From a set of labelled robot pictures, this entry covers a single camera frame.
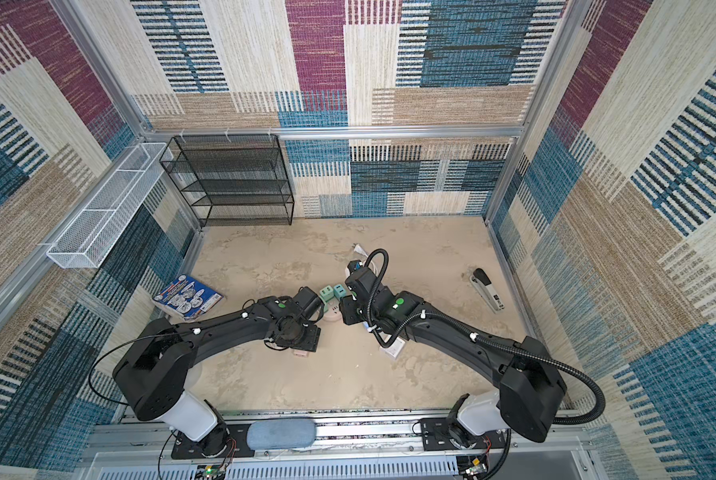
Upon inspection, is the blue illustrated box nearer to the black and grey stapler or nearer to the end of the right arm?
the end of the right arm

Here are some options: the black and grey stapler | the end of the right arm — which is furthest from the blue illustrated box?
the black and grey stapler

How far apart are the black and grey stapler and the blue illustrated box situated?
0.84m

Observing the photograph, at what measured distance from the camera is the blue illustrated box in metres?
0.96

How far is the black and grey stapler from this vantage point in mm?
958
